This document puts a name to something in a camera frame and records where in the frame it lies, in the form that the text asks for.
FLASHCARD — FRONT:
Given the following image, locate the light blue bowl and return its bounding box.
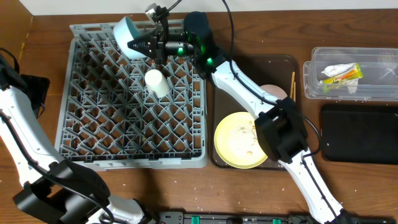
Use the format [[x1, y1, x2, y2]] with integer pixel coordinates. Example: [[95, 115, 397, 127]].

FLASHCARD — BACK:
[[113, 16, 146, 60]]

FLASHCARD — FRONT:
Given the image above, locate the cream plastic cup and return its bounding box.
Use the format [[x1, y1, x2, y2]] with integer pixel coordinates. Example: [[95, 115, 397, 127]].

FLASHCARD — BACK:
[[144, 69, 170, 98]]

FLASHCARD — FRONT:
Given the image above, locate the pink bowl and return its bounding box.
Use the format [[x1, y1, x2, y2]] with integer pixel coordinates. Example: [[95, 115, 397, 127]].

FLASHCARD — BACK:
[[261, 85, 287, 100]]

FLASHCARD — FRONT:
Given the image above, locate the yellow plate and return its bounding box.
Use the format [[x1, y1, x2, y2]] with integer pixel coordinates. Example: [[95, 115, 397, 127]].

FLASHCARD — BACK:
[[214, 112, 268, 169]]

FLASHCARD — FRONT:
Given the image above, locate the white tissue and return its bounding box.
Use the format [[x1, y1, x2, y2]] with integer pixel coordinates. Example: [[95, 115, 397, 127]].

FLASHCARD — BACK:
[[320, 63, 363, 94]]

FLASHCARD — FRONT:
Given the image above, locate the yellow green snack wrapper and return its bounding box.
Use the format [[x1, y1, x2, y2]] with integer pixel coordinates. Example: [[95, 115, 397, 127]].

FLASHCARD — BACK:
[[322, 63, 363, 85]]

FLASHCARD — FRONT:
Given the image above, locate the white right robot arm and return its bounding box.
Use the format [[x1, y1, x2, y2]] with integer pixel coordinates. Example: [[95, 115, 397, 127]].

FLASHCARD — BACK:
[[126, 11, 352, 223]]

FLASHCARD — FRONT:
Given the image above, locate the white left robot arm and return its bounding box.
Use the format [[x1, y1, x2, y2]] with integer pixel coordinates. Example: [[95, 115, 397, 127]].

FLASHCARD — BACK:
[[1, 57, 156, 223]]

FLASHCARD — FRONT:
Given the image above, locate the gray dish rack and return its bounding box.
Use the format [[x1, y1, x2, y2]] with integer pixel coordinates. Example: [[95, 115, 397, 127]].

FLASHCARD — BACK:
[[55, 23, 208, 171]]

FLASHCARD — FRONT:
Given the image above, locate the dark brown tray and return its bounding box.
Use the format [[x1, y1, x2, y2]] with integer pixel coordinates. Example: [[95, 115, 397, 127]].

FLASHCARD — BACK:
[[208, 54, 302, 171]]

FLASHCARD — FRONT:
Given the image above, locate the clear plastic bin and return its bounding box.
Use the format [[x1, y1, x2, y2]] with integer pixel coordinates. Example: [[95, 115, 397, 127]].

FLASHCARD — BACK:
[[303, 47, 397, 101]]

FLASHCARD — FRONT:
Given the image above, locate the black plastic bin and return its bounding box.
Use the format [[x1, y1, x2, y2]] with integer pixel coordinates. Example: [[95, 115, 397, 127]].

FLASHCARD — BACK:
[[320, 105, 397, 165]]

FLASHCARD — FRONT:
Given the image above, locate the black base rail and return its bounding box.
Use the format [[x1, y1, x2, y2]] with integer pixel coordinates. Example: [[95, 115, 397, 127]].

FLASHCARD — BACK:
[[159, 212, 318, 224]]

